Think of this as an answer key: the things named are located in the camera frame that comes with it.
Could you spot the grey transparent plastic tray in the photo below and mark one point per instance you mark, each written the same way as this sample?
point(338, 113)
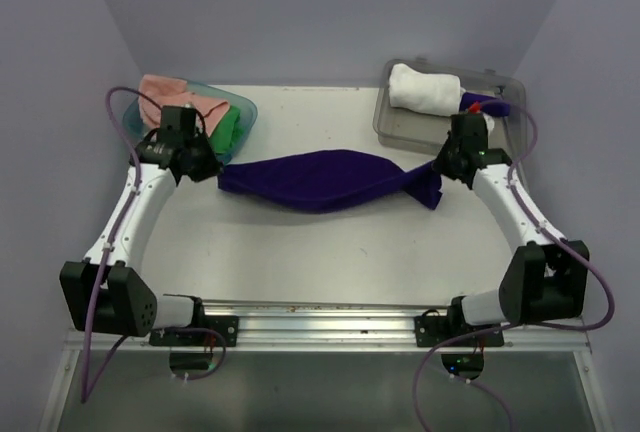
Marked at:
point(403, 129)

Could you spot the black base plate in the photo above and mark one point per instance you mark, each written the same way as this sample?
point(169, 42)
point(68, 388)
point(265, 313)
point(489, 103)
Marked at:
point(436, 326)
point(226, 326)

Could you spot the rolled white towel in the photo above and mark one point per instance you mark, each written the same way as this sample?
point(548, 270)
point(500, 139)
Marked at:
point(434, 94)

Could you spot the green towel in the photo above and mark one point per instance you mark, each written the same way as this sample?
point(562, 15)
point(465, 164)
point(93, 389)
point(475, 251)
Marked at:
point(228, 135)

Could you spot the pink towel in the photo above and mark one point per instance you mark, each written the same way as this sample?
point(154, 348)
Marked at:
point(166, 91)

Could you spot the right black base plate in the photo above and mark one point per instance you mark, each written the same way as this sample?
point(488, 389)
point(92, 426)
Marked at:
point(436, 326)

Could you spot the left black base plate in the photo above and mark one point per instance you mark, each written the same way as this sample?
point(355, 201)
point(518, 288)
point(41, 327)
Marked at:
point(226, 326)

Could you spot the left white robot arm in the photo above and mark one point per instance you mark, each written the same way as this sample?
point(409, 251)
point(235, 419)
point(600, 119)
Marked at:
point(104, 291)

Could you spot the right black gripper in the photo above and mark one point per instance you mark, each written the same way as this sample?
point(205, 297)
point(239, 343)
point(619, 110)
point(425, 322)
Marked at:
point(439, 166)

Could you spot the rolled purple towel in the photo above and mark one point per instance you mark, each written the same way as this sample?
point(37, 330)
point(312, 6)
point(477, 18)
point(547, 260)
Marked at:
point(491, 106)

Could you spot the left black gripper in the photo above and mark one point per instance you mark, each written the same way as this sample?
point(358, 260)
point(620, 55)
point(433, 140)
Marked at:
point(212, 167)

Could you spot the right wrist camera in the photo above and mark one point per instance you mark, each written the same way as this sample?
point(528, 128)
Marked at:
point(469, 132)

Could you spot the aluminium mounting rail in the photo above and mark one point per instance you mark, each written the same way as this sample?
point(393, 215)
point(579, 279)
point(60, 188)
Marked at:
point(317, 327)

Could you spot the teal plastic bin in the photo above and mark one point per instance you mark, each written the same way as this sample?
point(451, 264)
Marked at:
point(247, 107)

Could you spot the dark purple towel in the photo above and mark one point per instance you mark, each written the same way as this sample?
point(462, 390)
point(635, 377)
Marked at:
point(330, 180)

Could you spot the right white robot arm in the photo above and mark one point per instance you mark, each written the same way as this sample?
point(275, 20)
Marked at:
point(547, 275)

